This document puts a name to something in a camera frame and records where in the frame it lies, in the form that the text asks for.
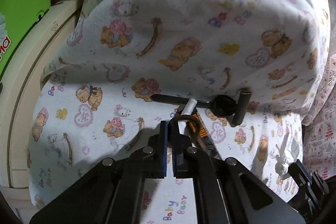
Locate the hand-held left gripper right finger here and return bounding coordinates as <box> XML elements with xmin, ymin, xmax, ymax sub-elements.
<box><xmin>168</xmin><ymin>116</ymin><xmax>306</xmax><ymax>224</ymax></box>

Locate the pink floral curtain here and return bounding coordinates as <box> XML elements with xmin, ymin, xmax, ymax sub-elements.
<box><xmin>302</xmin><ymin>53</ymin><xmax>336</xmax><ymax>180</ymax></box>

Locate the bear print cloth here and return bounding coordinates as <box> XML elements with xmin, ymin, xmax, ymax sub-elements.
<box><xmin>28</xmin><ymin>0</ymin><xmax>332</xmax><ymax>224</ymax></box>

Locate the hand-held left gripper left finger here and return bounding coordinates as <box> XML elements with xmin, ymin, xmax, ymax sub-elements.
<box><xmin>29</xmin><ymin>120</ymin><xmax>168</xmax><ymax>224</ymax></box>

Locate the white tissue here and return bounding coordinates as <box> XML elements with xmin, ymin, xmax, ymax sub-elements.
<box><xmin>274</xmin><ymin>132</ymin><xmax>300</xmax><ymax>180</ymax></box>

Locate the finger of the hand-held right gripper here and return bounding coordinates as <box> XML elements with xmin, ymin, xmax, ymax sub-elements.
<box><xmin>310</xmin><ymin>171</ymin><xmax>330</xmax><ymax>199</ymax></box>
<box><xmin>288</xmin><ymin>160</ymin><xmax>320</xmax><ymax>214</ymax></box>

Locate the black wire loop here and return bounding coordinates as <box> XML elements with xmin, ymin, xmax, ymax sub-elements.
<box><xmin>170</xmin><ymin>114</ymin><xmax>200</xmax><ymax>141</ymax></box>

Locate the white paper tube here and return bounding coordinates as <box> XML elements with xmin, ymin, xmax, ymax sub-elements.
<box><xmin>179</xmin><ymin>99</ymin><xmax>198</xmax><ymax>135</ymax></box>

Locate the black orange wrapper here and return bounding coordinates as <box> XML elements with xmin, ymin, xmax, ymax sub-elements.
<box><xmin>188</xmin><ymin>112</ymin><xmax>219</xmax><ymax>159</ymax></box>

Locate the cream shelf unit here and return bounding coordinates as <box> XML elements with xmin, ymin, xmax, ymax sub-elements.
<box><xmin>0</xmin><ymin>0</ymin><xmax>88</xmax><ymax>214</ymax></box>

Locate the black measuring spoon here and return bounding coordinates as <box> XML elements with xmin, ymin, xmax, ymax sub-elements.
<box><xmin>151</xmin><ymin>89</ymin><xmax>253</xmax><ymax>128</ymax></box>

